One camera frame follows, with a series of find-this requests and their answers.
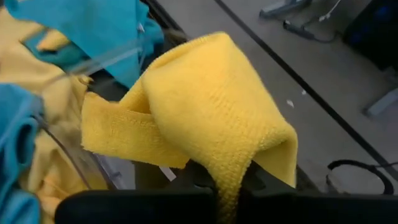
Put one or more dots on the black power strip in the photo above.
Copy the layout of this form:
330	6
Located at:
298	29

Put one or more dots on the black computer tower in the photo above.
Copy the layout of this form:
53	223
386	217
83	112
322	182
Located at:
373	31

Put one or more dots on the blue microfiber towel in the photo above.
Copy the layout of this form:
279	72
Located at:
93	25
15	140

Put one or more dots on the grey desk leg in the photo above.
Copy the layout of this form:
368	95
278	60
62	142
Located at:
382	104
280	7

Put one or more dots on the yellow microfiber towel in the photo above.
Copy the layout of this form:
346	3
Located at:
202	109
18	62

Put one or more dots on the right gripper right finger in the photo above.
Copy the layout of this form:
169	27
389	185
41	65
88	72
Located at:
311	211

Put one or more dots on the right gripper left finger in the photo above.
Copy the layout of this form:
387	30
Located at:
124	208

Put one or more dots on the clear plastic basket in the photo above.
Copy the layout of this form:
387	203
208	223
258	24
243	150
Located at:
102	60

